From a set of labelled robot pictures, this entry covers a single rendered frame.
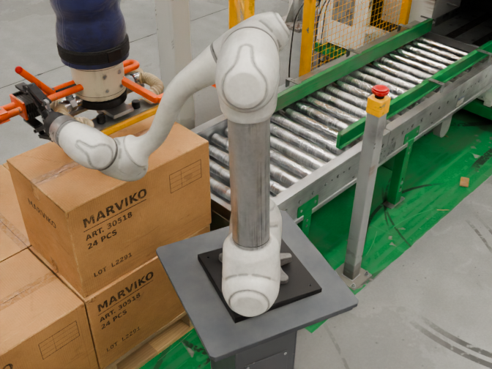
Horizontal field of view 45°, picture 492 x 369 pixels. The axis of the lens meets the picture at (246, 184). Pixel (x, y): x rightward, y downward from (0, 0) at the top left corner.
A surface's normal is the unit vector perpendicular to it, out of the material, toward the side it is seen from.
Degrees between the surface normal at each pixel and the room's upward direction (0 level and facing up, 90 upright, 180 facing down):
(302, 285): 3
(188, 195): 90
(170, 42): 90
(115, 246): 90
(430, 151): 0
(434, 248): 0
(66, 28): 76
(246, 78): 83
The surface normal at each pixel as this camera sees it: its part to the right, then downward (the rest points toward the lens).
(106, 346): 0.71, 0.43
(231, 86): 0.00, 0.47
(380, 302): 0.01, -0.80
